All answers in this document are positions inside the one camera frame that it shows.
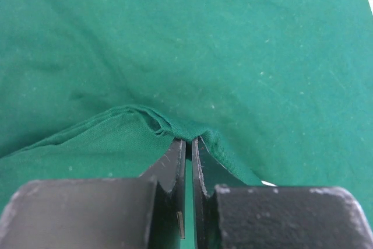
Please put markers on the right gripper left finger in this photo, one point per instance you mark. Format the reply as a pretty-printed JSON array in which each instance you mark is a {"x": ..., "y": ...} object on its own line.
[{"x": 139, "y": 212}]

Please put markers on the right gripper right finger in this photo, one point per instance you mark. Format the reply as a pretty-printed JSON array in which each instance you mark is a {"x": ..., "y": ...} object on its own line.
[{"x": 231, "y": 214}]

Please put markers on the green surgical cloth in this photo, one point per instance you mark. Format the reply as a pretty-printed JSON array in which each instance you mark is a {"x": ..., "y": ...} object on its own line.
[{"x": 280, "y": 90}]

